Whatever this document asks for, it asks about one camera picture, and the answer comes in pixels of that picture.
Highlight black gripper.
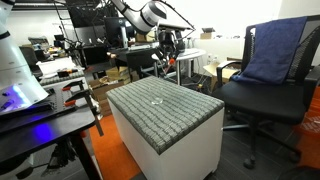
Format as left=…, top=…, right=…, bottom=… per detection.
left=157, top=29, right=186, bottom=72

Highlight clear drinking glass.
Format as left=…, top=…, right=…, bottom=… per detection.
left=150, top=95, right=164, bottom=105

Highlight round white table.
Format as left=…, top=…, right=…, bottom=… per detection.
left=151, top=48, right=208, bottom=87

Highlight black desk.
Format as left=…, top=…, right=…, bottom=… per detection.
left=108, top=46, right=161, bottom=81

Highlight small cardboard box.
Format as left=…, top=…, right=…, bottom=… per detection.
left=199, top=27, right=217, bottom=40

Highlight open cardboard box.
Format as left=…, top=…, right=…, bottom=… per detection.
left=203, top=61, right=239, bottom=93

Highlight black Dell monitor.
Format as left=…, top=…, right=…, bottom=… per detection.
left=103, top=16, right=136, bottom=49

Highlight stacked cardboard boxes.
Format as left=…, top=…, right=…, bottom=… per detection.
left=88, top=65, right=133, bottom=116

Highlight large black screen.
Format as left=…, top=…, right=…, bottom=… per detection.
left=64, top=0, right=111, bottom=28

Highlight dark blue cloth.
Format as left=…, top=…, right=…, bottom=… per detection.
left=231, top=16, right=308, bottom=85

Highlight black office chair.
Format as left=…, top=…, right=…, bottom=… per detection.
left=213, top=14, right=320, bottom=169

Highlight white sheet pile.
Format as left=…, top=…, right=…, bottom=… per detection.
left=34, top=56, right=78, bottom=76

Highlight black swivel chair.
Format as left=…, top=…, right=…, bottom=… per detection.
left=18, top=44, right=44, bottom=79

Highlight black robot table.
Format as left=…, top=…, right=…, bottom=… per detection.
left=0, top=78, right=104, bottom=180

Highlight black clamp with orange handle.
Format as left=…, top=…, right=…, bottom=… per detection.
left=60, top=79, right=86, bottom=93
left=63, top=89, right=105, bottom=138

